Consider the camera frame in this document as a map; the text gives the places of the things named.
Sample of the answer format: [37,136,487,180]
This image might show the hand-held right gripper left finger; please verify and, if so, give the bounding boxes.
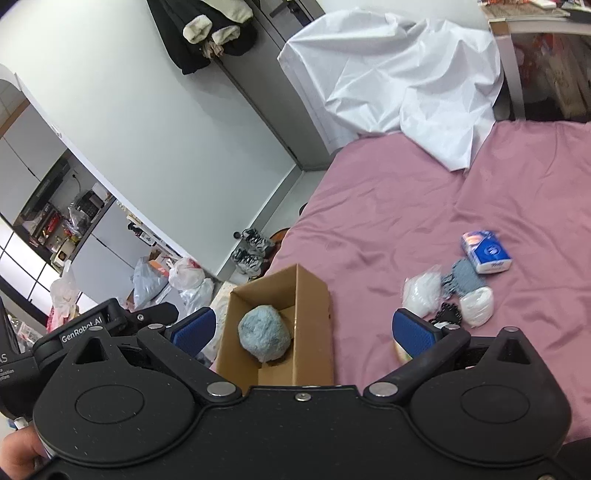
[67,307,243,401]

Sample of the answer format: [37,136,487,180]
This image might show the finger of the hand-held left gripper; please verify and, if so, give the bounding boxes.
[121,302,180,329]

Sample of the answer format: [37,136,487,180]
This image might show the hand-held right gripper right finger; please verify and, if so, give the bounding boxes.
[362,308,548,401]

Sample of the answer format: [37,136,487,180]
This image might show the black patterned sock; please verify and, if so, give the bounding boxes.
[427,300,464,329]

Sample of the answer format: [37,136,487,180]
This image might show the white fluffy cloth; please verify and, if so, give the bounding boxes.
[403,270,444,319]

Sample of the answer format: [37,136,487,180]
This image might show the light blue fuzzy cloth ball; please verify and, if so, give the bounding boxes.
[238,305,293,364]

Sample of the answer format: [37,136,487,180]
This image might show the grey-blue frayed cloth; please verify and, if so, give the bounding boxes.
[441,258,488,296]

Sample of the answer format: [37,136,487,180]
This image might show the brown cardboard box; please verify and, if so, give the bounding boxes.
[216,264,334,387]

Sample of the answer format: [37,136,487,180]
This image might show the blue tissue pack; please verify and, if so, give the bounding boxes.
[460,229,512,275]

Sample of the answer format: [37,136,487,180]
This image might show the person's left hand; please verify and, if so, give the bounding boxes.
[0,427,49,476]

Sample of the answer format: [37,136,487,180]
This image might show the plastic bags on floor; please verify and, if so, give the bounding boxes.
[133,257,170,311]

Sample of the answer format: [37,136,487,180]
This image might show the clear plastic bag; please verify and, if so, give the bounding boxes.
[179,278,216,315]

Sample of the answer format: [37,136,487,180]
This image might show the pink white plastic bag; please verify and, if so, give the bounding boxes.
[47,265,80,334]

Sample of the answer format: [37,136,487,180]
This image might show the black white patterned sneaker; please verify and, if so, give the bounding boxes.
[232,248,265,278]
[241,227,274,254]

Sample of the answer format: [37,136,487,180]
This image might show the white cabinet with open shelf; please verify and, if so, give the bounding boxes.
[0,65,185,324]

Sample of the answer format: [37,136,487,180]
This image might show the pink bed sheet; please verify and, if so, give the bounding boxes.
[210,120,591,444]

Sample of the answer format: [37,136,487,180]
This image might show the grey door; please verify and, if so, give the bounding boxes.
[217,0,334,172]

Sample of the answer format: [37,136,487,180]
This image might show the white crumpled sheet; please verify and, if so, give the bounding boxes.
[277,7,505,172]

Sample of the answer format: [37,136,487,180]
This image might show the black coat with cream cuffs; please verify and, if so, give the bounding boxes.
[147,0,258,75]

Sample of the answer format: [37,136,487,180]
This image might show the white table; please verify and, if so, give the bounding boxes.
[480,0,591,121]

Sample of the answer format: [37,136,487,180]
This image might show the beige shopping bag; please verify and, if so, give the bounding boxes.
[540,37,591,118]

